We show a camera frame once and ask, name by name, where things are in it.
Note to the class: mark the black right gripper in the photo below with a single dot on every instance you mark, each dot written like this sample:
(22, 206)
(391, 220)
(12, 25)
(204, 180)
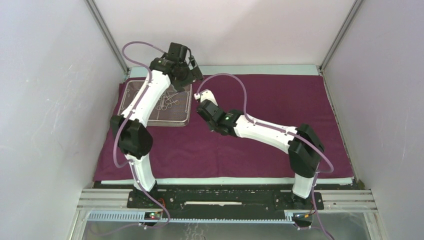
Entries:
(211, 127)

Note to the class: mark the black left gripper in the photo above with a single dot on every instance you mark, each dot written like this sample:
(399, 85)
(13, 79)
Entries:
(193, 75)

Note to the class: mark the magenta surgical wrap cloth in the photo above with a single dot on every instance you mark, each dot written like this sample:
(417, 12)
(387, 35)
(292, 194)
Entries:
(194, 151)

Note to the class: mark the metal mesh instrument tray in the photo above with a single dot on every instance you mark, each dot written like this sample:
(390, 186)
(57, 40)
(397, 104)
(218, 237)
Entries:
(173, 109)

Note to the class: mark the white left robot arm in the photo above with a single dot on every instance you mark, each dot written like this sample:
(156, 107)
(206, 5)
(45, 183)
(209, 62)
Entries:
(130, 129)

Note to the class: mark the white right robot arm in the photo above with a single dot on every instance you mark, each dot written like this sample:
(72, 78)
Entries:
(301, 144)

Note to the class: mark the steel surgical scissors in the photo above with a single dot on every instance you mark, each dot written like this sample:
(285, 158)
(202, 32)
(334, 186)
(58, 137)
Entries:
(167, 102)

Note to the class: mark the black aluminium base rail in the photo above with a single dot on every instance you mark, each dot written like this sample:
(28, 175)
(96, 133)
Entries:
(243, 204)

